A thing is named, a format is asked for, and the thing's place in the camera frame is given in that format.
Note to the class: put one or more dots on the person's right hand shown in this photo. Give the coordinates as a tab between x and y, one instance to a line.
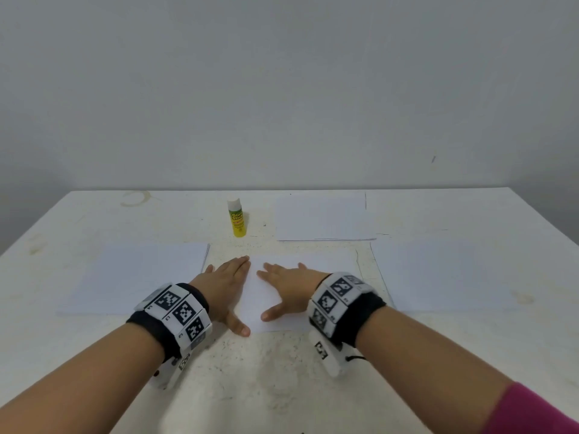
294	284

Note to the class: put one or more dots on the person's left hand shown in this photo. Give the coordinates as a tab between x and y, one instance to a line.
222	286

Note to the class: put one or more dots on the glued white paper sheet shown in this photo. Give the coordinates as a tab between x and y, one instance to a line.
344	265
326	217

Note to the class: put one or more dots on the yellow glue stick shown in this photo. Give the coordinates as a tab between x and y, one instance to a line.
237	219

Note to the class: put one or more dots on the stack of white paper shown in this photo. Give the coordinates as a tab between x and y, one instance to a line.
448	275
136	277

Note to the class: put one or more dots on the person's right forearm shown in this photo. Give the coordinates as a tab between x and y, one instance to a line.
430	375

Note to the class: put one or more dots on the person's left forearm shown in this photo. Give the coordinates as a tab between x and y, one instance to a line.
72	384

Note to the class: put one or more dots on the black marker wristband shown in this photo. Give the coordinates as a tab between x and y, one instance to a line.
346	307
172	319

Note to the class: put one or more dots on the pink sleeve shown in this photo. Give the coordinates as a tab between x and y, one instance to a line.
534	413

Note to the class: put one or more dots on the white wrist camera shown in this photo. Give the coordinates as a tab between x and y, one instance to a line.
172	368
327	352

